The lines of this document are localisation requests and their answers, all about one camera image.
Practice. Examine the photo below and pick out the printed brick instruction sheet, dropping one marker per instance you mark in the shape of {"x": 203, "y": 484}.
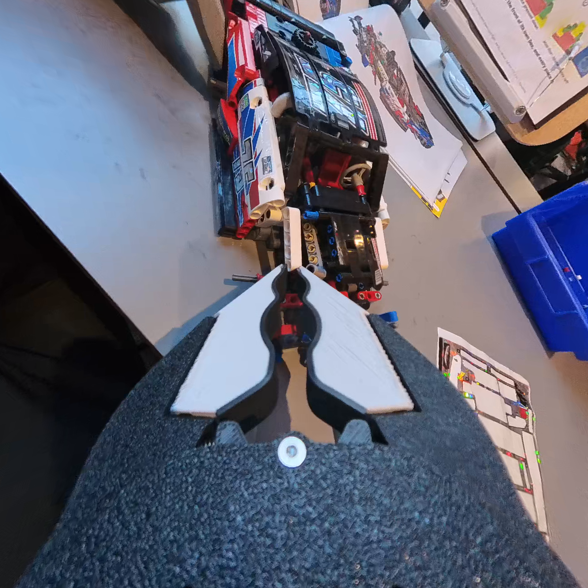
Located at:
{"x": 519, "y": 55}

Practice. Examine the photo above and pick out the white board stand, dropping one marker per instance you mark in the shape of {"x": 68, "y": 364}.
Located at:
{"x": 459, "y": 92}

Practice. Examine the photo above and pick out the open toy instruction booklet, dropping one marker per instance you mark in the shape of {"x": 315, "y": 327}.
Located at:
{"x": 427, "y": 151}

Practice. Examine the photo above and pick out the holographic sticker sheet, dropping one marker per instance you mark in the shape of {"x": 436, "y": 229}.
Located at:
{"x": 487, "y": 404}

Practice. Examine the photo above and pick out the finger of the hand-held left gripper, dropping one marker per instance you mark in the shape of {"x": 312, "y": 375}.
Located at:
{"x": 209, "y": 27}

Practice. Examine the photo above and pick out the blue plastic bin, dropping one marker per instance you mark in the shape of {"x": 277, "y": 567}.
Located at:
{"x": 542, "y": 275}

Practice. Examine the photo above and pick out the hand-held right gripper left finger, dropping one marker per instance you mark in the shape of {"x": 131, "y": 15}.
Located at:
{"x": 220, "y": 363}

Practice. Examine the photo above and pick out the task sheet on stand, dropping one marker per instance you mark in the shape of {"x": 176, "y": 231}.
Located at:
{"x": 551, "y": 128}

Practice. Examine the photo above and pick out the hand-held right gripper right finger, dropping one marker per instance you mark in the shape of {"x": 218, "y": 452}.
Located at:
{"x": 363, "y": 363}

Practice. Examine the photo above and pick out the red white toy race car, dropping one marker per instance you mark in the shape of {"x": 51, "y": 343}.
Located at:
{"x": 262, "y": 138}

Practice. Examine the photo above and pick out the person's black pants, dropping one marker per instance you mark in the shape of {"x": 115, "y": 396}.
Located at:
{"x": 55, "y": 367}

